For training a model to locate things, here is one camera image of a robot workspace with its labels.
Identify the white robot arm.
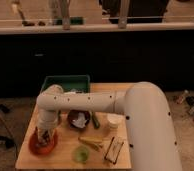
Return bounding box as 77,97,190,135
36,82,182,171

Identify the red bowl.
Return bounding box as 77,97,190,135
28,129,58,155

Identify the dark brown bowl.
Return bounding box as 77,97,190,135
67,110,91,130

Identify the white cloth in bowl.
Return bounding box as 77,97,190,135
72,113,87,128

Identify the green cup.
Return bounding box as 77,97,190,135
73,146,89,163

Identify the wooden board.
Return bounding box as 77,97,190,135
15,82,136,171

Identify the green cucumber toy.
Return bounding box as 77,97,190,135
92,113,100,129

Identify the green plastic bin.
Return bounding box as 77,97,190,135
41,75,90,93

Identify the white cup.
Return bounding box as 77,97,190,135
107,114,122,129

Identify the black rectangular box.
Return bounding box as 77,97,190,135
104,137,124,164

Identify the black cabinet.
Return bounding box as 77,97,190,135
0,30,194,97

